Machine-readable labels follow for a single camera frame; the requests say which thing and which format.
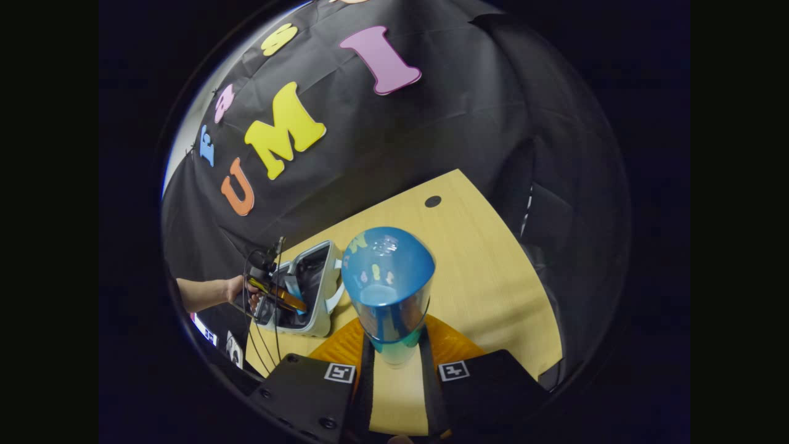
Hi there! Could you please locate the white power strip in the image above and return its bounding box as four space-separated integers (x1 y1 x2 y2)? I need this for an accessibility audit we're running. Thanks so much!
225 331 245 369

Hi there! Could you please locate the white printed card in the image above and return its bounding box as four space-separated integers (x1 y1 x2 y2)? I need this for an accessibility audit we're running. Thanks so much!
191 313 218 346

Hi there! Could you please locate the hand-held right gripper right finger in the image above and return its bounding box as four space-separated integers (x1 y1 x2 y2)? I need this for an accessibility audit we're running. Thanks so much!
418 313 550 440

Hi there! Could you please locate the white suitcase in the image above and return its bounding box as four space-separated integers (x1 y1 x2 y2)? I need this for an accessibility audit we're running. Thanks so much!
255 240 346 339

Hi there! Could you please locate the blue translucent bottle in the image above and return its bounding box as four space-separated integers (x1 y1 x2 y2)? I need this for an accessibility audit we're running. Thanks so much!
341 226 436 369

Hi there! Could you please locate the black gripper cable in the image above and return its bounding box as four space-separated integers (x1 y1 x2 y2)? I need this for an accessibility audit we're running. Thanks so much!
242 249 285 377

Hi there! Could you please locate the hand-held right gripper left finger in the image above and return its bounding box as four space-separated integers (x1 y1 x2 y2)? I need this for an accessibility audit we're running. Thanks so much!
248 318 377 444

